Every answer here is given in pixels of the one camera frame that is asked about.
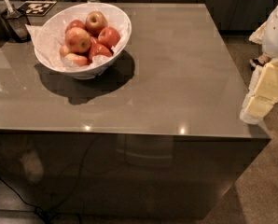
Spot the black floor cable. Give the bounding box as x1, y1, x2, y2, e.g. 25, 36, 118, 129
0, 166, 84, 224

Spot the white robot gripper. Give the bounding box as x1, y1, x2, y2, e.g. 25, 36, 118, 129
240, 6, 278, 125

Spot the front centre red apple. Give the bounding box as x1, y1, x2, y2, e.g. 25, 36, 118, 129
89, 43, 112, 62

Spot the front pale apple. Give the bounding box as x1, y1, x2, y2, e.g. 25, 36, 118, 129
65, 53, 90, 67

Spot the red yellow apple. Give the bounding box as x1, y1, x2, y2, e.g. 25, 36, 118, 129
85, 11, 108, 35

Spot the black fiducial marker card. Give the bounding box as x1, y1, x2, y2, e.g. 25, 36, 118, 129
19, 1, 56, 17

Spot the back left red apple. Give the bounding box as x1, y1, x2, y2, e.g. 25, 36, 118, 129
65, 20, 86, 31

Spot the black scoop with white handle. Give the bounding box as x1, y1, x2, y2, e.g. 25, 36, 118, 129
2, 0, 30, 43

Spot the white bowl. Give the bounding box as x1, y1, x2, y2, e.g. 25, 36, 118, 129
33, 2, 132, 80

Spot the right red apple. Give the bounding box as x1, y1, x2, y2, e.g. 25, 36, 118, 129
98, 27, 120, 49

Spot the small left pale apple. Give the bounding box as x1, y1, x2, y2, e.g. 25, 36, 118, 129
59, 45, 70, 57

